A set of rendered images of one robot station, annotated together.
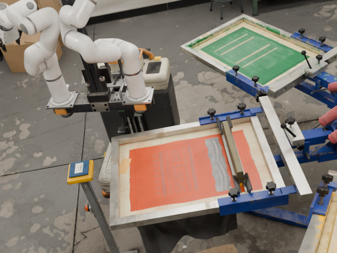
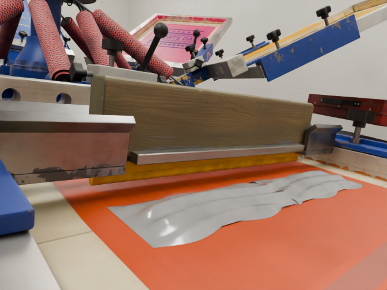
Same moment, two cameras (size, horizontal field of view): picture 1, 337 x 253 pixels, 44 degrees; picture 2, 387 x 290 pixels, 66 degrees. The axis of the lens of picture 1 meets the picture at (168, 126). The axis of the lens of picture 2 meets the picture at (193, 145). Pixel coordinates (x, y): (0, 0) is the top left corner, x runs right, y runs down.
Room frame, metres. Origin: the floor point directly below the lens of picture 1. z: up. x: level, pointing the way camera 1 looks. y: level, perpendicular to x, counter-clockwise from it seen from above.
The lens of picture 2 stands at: (1.71, -0.04, 1.06)
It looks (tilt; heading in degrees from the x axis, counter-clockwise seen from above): 11 degrees down; 225
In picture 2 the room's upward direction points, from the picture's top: 8 degrees clockwise
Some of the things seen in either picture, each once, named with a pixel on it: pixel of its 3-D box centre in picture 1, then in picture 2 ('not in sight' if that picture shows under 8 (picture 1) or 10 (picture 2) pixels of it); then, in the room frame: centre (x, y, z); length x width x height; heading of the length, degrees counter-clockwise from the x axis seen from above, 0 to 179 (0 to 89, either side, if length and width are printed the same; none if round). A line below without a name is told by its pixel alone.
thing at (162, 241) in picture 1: (190, 230); not in sight; (1.22, 0.00, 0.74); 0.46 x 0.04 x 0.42; 87
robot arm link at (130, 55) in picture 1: (127, 57); not in sight; (1.86, 0.13, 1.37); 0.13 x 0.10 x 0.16; 39
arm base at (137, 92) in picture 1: (136, 81); not in sight; (1.87, 0.12, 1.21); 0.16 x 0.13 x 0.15; 166
